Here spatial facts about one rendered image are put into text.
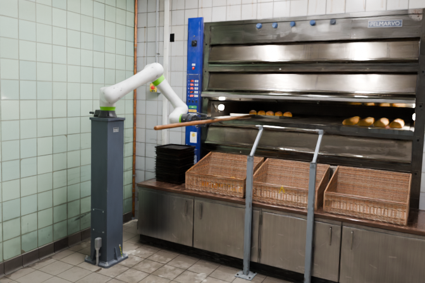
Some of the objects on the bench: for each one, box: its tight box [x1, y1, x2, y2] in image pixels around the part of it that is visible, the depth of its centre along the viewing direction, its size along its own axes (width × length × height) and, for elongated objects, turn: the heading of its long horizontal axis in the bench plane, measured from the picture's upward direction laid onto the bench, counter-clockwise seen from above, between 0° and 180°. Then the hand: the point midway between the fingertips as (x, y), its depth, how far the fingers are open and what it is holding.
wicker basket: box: [185, 152, 264, 198], centre depth 345 cm, size 49×56×28 cm
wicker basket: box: [323, 166, 412, 226], centre depth 289 cm, size 49×56×28 cm
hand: (210, 120), depth 316 cm, fingers closed on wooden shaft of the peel, 3 cm apart
